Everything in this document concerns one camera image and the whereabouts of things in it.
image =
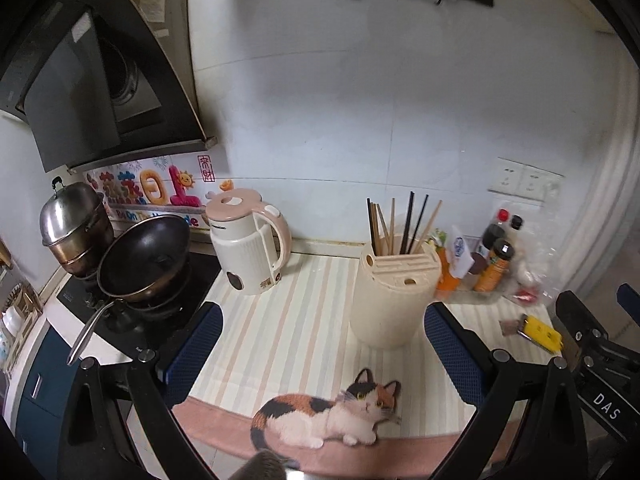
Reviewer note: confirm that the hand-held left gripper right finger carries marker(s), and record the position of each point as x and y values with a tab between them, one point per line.
455	355

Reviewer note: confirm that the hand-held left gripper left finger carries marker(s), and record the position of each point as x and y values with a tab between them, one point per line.
195	350

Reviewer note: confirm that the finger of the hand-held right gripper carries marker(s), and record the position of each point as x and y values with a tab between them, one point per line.
575	317
630	297

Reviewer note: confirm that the cream utensil holder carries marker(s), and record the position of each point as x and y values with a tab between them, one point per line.
390	305

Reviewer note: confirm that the light wooden chopstick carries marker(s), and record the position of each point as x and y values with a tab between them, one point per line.
392	225
432	220
382	225

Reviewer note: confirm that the dark chopstick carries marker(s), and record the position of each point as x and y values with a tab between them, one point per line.
407	220
370	225
375	232
421	215

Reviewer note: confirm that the yellow hand tool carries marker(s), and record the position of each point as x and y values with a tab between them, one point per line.
540	332

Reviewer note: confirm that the black pan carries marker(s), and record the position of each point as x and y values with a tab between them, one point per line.
167	300

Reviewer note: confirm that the small brown packet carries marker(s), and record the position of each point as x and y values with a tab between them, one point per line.
510	327

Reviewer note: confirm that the clear plastic bag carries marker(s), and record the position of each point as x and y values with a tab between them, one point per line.
545	260

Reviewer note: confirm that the black induction stove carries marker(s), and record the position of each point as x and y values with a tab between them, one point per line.
201	271

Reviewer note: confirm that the orange jar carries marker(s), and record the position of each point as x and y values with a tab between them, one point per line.
446	275

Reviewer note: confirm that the orange seasoning bottle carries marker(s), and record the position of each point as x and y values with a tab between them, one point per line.
492	270

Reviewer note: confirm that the striped cat-print mat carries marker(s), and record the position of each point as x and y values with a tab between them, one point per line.
290	320

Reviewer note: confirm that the white packet with blue logo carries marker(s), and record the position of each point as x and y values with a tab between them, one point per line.
459	252

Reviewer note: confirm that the cream electric kettle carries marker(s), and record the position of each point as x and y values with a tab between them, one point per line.
235	250

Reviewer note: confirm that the dark bottle with black cap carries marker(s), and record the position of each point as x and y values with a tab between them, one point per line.
515	222

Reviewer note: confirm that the dark bottle with red cap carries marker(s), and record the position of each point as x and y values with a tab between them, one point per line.
492	232

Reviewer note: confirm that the blue cabinet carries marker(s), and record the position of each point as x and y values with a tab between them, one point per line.
42	390

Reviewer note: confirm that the stainless steel steamer pot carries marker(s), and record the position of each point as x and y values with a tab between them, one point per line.
70	215

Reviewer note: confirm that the black range hood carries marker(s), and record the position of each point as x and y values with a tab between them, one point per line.
65	85

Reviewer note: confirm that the white wall socket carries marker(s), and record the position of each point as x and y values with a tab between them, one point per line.
537	183
505	175

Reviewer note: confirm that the colourful wall sticker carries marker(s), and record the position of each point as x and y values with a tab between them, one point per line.
150	185

